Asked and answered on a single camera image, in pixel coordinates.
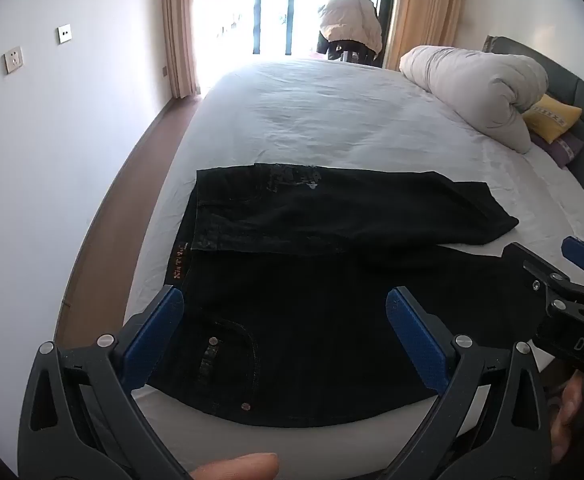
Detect glass balcony door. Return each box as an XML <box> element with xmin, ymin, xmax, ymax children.
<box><xmin>193</xmin><ymin>0</ymin><xmax>399</xmax><ymax>63</ymax></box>

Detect beige jacket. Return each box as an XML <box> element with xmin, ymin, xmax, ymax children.
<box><xmin>318</xmin><ymin>0</ymin><xmax>384</xmax><ymax>55</ymax></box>

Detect black pants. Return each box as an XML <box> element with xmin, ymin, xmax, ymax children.
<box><xmin>149</xmin><ymin>162</ymin><xmax>553</xmax><ymax>429</ymax></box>

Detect person's left hand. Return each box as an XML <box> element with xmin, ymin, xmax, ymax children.
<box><xmin>191</xmin><ymin>452</ymin><xmax>281</xmax><ymax>480</ymax></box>

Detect yellow pillow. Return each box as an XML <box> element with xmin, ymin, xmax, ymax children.
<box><xmin>521</xmin><ymin>93</ymin><xmax>584</xmax><ymax>144</ymax></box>

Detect white wall socket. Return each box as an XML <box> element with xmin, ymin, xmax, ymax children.
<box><xmin>4</xmin><ymin>45</ymin><xmax>25</xmax><ymax>75</ymax></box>

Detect bed with white sheet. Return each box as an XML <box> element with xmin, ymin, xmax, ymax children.
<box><xmin>120</xmin><ymin>56</ymin><xmax>584</xmax><ymax>480</ymax></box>

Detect dark chair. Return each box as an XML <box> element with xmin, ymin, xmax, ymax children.
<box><xmin>316</xmin><ymin>34</ymin><xmax>379</xmax><ymax>64</ymax></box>

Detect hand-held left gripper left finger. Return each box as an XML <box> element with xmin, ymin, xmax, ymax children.
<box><xmin>18</xmin><ymin>285</ymin><xmax>193</xmax><ymax>480</ymax></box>

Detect person's right hand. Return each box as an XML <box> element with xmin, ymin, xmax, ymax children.
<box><xmin>548</xmin><ymin>371</ymin><xmax>584</xmax><ymax>467</ymax></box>

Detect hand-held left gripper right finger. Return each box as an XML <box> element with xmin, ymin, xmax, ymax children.
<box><xmin>386</xmin><ymin>286</ymin><xmax>553</xmax><ymax>480</ymax></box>

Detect rolled beige duvet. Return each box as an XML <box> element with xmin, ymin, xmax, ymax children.
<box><xmin>398</xmin><ymin>45</ymin><xmax>551</xmax><ymax>155</ymax></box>

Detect purple pillow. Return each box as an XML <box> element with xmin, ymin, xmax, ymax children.
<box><xmin>530</xmin><ymin>130</ymin><xmax>584</xmax><ymax>170</ymax></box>

